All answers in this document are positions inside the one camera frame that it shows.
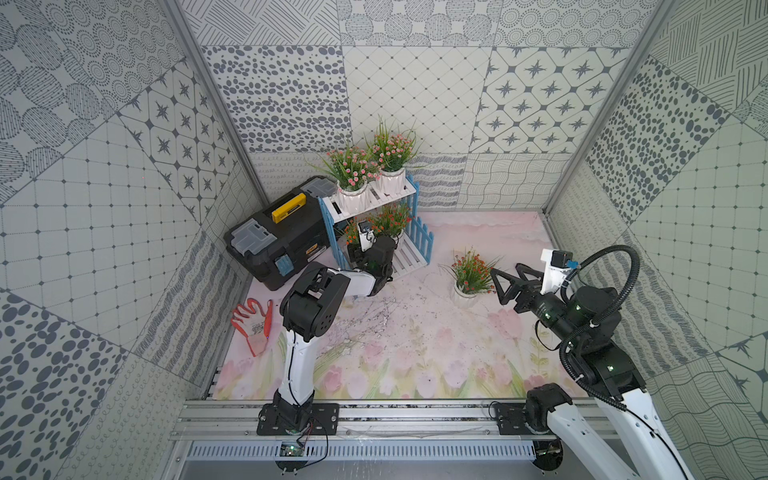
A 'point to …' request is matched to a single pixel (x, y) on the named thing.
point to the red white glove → (254, 322)
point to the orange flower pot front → (352, 231)
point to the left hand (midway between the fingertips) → (373, 237)
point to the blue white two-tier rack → (412, 249)
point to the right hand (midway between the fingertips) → (503, 273)
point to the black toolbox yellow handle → (289, 230)
